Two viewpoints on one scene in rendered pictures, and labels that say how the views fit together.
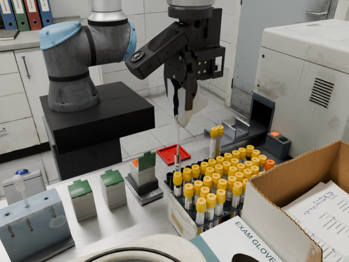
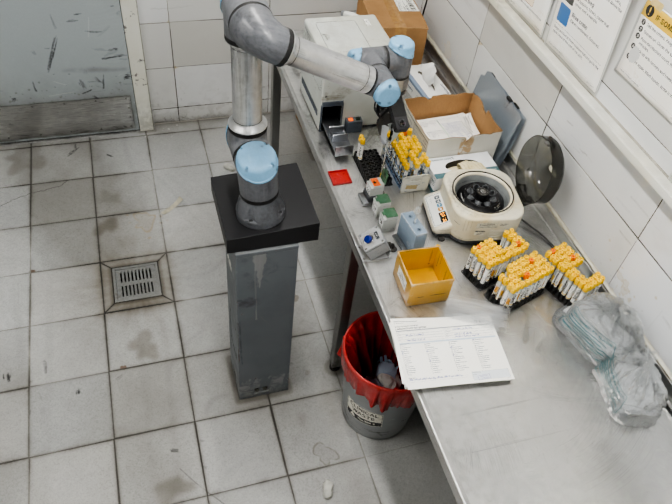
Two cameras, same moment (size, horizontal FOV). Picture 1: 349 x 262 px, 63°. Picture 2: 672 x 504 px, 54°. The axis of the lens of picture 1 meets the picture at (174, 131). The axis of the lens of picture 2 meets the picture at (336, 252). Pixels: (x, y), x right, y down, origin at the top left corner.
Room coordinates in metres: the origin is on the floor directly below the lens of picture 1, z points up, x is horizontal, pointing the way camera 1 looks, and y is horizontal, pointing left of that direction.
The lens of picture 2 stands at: (0.38, 1.70, 2.37)
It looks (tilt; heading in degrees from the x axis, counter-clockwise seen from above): 48 degrees down; 277
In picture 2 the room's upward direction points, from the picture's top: 8 degrees clockwise
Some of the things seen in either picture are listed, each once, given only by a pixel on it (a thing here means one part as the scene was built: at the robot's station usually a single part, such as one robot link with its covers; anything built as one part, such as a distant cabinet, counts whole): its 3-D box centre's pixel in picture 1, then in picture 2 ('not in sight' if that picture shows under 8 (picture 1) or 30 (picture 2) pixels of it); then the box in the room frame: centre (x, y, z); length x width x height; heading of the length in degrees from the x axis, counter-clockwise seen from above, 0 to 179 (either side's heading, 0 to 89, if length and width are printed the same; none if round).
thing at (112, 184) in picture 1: (112, 188); (381, 205); (0.45, 0.13, 0.91); 0.05 x 0.04 x 0.07; 29
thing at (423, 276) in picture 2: not in sight; (422, 276); (0.28, 0.40, 0.93); 0.13 x 0.13 x 0.10; 27
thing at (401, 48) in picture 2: not in sight; (398, 57); (0.49, -0.02, 1.36); 0.09 x 0.08 x 0.11; 30
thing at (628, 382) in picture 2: not in sight; (637, 380); (-0.32, 0.61, 0.94); 0.20 x 0.17 x 0.14; 101
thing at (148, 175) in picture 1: (142, 173); (374, 189); (0.48, 0.07, 0.92); 0.05 x 0.04 x 0.06; 32
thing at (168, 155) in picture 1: (173, 154); (339, 177); (0.61, 0.00, 0.88); 0.07 x 0.07 x 0.01; 29
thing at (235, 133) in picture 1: (241, 129); (336, 131); (0.67, -0.18, 0.92); 0.21 x 0.07 x 0.05; 119
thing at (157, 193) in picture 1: (143, 182); (373, 195); (0.48, 0.07, 0.89); 0.09 x 0.05 x 0.04; 32
